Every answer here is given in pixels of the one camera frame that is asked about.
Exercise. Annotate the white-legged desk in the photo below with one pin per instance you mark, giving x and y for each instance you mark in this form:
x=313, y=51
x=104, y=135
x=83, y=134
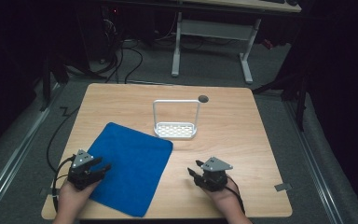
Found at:
x=216, y=29

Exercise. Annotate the black stand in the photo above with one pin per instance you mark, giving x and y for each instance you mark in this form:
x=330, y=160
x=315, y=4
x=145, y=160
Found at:
x=51, y=77
x=292, y=93

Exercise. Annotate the white rack with tray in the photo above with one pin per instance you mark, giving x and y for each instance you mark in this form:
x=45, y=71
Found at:
x=175, y=130

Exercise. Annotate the blue cloth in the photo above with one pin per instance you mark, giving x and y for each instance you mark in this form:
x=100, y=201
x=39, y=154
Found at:
x=133, y=169

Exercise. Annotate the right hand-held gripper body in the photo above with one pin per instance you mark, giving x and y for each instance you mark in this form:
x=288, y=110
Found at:
x=215, y=174

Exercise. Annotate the red object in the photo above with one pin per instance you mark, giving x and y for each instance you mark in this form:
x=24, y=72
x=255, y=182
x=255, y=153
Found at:
x=268, y=44

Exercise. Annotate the person's left hand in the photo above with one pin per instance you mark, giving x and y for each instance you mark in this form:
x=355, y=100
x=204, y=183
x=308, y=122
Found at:
x=71, y=196

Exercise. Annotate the grey tape piece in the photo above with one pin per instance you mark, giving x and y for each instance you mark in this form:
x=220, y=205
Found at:
x=283, y=187
x=47, y=192

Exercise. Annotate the dark computer tower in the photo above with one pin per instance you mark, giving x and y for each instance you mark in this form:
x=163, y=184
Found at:
x=98, y=31

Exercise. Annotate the person's right hand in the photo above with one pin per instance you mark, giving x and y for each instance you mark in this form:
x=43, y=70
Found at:
x=222, y=197

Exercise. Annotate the dark table grommet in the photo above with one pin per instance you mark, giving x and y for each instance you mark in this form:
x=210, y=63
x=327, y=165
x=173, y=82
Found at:
x=203, y=99

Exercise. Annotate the metal floor rail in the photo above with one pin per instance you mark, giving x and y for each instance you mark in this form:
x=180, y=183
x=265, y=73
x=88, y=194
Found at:
x=315, y=165
x=15, y=155

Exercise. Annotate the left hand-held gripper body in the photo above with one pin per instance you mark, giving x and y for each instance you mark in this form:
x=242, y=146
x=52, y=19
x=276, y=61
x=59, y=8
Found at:
x=80, y=169

